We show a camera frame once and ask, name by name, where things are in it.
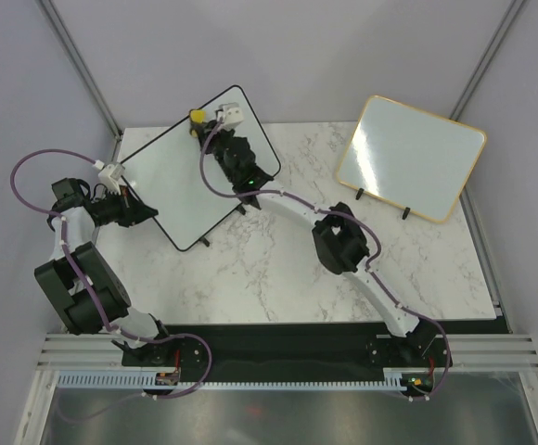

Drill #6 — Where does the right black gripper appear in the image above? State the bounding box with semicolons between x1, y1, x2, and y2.
198;121;237;184

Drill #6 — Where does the black-framed whiteboard with writing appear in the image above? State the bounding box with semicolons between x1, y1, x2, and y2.
117;85;281;251

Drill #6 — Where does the yellow black eraser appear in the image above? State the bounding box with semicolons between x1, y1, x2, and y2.
188;108;205;138

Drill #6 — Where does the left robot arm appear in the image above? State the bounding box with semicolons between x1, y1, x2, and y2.
34;178;175;365

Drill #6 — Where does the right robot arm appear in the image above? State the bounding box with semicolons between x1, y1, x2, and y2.
189;121;438;365

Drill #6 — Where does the black whiteboard stand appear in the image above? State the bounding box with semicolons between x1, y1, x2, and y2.
199;204;247;248

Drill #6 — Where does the orange-framed whiteboard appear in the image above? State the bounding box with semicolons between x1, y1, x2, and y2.
335;95;487;223

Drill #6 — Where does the black orange-board stand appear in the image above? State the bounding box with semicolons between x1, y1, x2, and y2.
354;187;413;221

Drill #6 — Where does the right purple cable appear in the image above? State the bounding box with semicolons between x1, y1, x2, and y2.
199;118;452;403

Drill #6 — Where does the purple cable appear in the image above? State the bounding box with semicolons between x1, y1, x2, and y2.
199;118;452;403
10;148;212;424

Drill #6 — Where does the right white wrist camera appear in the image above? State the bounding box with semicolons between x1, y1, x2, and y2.
215;103;245;131

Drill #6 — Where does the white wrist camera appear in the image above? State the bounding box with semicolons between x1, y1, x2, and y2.
93;160;125;195
215;103;245;131

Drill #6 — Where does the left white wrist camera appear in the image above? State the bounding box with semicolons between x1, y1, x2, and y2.
93;160;125;195

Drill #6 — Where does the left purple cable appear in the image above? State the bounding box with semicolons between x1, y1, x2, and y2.
10;148;212;424

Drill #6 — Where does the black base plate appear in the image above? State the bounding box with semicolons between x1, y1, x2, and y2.
115;323;452;382

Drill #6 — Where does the white slotted cable duct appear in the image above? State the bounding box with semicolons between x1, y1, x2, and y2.
57;371;406;391

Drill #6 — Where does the aluminium frame rail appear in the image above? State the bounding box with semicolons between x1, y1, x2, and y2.
38;330;538;372

